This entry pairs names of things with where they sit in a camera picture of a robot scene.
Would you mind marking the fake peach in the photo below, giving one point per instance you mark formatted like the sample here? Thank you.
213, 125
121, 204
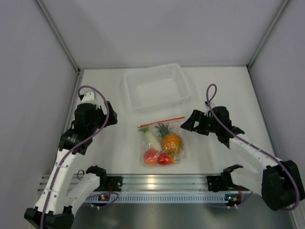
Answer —
151, 157

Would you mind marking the red fake fruit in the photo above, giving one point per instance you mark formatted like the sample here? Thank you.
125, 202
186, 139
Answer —
165, 159

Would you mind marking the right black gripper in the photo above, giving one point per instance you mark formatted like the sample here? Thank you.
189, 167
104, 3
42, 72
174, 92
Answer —
197, 116

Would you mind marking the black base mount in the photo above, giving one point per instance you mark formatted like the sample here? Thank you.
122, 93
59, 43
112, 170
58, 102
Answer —
110, 184
218, 183

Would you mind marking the white fake radish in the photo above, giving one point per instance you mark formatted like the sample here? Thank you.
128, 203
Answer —
150, 139

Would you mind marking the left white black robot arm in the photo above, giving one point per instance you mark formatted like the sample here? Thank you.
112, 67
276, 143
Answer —
57, 206

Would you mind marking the aluminium mounting rail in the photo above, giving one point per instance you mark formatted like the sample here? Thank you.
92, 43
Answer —
140, 183

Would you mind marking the clear zip bag orange seal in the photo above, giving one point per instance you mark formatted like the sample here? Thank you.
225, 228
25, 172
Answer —
175, 124

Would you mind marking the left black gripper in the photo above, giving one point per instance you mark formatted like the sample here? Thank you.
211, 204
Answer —
112, 117

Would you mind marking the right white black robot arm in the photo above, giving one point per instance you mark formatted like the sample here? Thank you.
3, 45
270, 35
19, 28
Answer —
277, 182

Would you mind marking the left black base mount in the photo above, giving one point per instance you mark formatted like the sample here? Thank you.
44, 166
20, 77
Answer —
110, 184

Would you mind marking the white plastic basket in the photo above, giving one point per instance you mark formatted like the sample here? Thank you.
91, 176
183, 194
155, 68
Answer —
156, 87

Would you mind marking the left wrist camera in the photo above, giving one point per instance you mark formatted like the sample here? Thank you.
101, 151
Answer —
88, 98

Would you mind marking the slotted cable duct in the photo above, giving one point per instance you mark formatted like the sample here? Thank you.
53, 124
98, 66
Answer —
127, 198

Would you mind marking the orange fake pineapple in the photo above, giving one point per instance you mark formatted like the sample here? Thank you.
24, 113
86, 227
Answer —
172, 143

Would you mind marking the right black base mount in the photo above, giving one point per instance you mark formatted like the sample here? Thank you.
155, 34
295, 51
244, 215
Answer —
218, 183

